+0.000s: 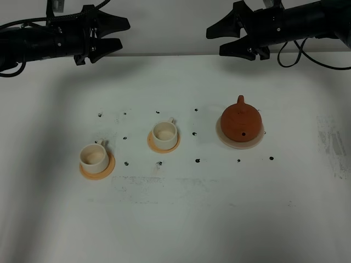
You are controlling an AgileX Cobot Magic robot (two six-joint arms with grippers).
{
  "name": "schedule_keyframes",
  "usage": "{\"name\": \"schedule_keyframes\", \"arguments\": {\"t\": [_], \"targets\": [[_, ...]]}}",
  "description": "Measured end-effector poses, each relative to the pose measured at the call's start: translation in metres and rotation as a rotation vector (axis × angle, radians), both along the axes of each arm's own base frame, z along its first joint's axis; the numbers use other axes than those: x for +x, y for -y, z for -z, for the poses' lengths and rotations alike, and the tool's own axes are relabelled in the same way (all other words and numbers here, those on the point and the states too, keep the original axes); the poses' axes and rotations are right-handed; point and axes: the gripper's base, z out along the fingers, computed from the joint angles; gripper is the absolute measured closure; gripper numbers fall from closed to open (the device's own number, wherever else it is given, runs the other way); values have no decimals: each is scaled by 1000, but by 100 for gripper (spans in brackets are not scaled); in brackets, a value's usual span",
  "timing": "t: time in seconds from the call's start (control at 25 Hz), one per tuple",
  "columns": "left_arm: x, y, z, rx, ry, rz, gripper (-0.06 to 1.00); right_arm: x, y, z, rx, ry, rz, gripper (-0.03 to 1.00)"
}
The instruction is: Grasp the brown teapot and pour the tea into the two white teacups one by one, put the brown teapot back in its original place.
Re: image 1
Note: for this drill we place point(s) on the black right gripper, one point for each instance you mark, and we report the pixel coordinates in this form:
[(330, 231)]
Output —
[(257, 25)]

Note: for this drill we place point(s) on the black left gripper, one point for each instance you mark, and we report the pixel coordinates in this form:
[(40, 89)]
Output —
[(70, 36)]

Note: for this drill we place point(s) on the brown clay teapot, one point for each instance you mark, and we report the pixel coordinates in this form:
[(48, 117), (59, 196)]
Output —
[(241, 122)]

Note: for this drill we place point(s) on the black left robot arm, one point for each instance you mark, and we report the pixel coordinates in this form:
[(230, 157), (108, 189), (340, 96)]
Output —
[(26, 40)]

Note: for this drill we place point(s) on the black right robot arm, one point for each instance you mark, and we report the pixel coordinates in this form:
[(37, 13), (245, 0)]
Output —
[(321, 19)]

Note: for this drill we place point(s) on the cream round teapot coaster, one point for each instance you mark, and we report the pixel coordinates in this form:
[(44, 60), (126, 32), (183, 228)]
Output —
[(239, 145)]

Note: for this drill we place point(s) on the orange coaster middle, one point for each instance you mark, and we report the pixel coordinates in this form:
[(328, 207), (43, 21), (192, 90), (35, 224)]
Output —
[(175, 146)]

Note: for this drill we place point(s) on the orange coaster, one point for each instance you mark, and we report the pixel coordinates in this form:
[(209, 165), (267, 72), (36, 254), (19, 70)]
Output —
[(109, 169), (175, 146)]

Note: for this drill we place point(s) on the white teacup middle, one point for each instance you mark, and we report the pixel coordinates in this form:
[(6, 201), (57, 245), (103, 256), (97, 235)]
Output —
[(165, 126)]

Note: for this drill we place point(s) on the white teacup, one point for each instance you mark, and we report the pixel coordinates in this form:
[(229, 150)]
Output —
[(165, 126), (94, 158)]

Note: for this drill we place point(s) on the white teacup near left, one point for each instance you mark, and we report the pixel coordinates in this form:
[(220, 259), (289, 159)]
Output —
[(94, 158)]

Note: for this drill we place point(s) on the orange coaster near left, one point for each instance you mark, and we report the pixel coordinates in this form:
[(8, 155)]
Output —
[(109, 169)]

